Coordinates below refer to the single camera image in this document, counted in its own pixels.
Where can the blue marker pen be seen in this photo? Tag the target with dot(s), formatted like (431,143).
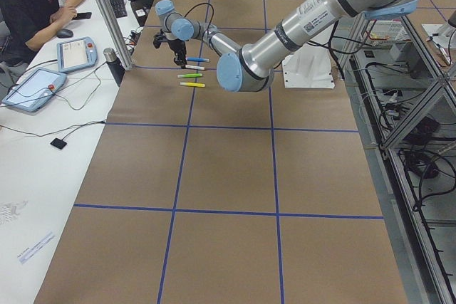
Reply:
(197,60)

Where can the black computer mouse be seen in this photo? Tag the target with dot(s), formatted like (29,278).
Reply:
(64,33)

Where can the dark water bottle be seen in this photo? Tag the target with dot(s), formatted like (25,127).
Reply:
(114,64)

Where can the yellow highlighter pen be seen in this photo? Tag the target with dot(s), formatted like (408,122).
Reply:
(192,85)

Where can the upper blue teach pendant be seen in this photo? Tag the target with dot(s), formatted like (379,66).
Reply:
(76,54)

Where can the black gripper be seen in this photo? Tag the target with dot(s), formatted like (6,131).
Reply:
(177,46)

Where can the small black puck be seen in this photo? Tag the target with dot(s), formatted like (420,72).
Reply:
(58,143)

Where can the green highlighter pen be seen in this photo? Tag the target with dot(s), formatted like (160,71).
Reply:
(189,75)

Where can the black keyboard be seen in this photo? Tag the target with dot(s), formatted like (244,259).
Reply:
(118,7)

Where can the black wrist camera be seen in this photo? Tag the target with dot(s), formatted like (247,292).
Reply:
(158,39)

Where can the lower blue teach pendant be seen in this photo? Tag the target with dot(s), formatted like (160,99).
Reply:
(35,91)

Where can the black smartphone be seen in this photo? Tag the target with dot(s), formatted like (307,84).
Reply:
(83,16)

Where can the white pedestal column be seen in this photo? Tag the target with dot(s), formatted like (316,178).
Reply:
(308,68)

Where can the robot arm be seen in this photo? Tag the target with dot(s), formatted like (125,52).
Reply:
(250,68)

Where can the blue teach pendant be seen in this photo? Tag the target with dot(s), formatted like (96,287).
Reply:
(35,91)
(76,54)

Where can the person in black shirt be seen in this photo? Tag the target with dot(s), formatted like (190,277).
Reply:
(32,23)

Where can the aluminium frame post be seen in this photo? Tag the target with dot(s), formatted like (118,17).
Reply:
(115,33)

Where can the white marker red cap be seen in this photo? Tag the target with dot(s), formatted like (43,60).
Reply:
(193,67)

